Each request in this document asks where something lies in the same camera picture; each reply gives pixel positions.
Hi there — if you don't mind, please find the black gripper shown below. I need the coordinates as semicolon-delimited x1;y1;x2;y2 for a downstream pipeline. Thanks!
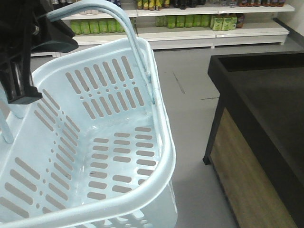
0;0;78;105

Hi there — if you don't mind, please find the light blue plastic basket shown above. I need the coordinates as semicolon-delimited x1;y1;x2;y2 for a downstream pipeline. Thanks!
0;0;178;228

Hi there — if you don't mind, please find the white store shelving unit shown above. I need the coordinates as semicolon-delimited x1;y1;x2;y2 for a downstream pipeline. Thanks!
30;0;295;57

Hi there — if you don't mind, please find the black wooden produce display stand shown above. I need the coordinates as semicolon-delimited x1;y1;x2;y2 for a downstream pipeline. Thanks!
203;49;304;228

